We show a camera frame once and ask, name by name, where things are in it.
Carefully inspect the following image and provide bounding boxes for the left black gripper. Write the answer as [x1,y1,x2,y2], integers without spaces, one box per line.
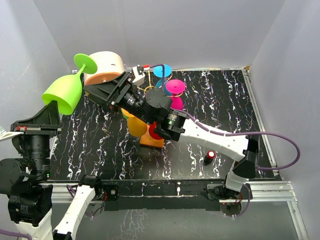
[11,98,62,178]

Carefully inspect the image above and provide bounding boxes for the round cream drawer cabinet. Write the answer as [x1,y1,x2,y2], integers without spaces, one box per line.
[83,51,126,86]

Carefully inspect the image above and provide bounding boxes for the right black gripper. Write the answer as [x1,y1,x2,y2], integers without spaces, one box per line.
[84,73,155,127]

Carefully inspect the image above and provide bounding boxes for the green wine glass front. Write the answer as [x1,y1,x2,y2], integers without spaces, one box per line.
[121,108,135,120]

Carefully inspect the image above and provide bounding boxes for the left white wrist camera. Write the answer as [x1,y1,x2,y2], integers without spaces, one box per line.
[0,126,24,142]

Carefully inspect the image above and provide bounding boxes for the small red-capped black bottle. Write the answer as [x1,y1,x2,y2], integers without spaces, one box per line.
[203,150,216,166]

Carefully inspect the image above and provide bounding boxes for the orange wine glass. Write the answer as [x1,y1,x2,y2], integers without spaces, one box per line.
[127,116,148,137]

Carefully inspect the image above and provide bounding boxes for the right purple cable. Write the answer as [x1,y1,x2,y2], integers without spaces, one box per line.
[143,63,301,217]

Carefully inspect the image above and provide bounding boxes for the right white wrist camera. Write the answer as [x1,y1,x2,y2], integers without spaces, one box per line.
[131,64,150,87]

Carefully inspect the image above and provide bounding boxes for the gold wire glass rack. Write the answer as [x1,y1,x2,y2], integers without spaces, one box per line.
[137,70,187,97]

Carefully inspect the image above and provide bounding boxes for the magenta wine glass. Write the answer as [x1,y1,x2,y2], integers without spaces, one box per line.
[166,79,186,110]

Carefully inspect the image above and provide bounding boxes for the orange wooden rack base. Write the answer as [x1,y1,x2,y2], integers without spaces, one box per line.
[139,134,165,149]

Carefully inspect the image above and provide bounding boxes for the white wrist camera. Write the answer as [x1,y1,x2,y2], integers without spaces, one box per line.
[131,64,150,87]
[0,126,24,142]

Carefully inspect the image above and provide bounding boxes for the red wine glass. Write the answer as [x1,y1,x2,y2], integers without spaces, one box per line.
[148,122,163,140]

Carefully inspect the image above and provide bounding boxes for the black front mounting rail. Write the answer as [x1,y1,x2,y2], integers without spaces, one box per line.
[79,174,248,213]

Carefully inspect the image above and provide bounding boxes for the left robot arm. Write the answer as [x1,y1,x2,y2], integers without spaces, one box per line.
[0,100,104,240]

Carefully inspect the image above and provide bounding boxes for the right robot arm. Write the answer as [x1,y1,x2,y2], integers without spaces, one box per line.
[84,72,260,200]

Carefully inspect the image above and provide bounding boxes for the green wine glass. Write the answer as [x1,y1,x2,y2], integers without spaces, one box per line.
[121,108,135,120]
[42,53,98,116]

